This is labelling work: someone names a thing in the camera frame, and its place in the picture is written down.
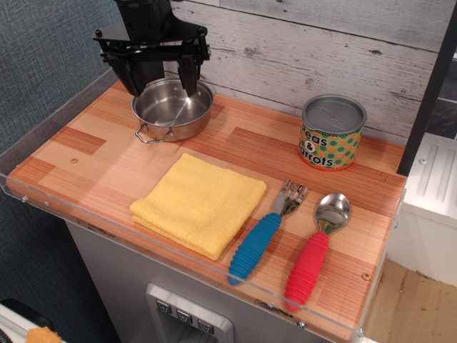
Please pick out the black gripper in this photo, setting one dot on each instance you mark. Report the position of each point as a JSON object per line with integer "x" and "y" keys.
{"x": 150, "y": 28}

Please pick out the silver dispenser button panel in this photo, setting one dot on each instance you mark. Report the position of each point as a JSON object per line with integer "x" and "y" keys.
{"x": 178, "y": 319}

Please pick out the red handled spoon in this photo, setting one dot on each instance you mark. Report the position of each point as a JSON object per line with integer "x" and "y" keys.
{"x": 332, "y": 214}

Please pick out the yellow rag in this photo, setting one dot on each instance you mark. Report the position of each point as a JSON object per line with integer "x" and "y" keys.
{"x": 199, "y": 205}

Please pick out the blue handled fork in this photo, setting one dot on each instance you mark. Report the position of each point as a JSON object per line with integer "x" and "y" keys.
{"x": 252, "y": 248}

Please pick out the steel pot with handles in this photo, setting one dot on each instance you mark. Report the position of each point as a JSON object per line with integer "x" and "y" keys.
{"x": 166, "y": 113}

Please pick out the grey toy fridge cabinet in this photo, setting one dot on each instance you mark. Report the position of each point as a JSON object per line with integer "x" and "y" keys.
{"x": 121, "y": 274}

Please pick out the white toy sink unit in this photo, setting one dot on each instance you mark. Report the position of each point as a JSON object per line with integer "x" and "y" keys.
{"x": 423, "y": 238}

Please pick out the clear acrylic guard rail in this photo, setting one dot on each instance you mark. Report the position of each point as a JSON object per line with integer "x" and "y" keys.
{"x": 85, "y": 165}

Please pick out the orange cloth at corner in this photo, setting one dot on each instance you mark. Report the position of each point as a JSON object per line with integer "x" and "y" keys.
{"x": 42, "y": 335}

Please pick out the peas and carrots can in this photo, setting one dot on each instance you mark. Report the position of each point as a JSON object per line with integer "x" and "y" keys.
{"x": 331, "y": 131}

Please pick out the black vertical post left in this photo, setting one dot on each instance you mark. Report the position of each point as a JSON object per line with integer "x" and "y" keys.
{"x": 145, "y": 72}

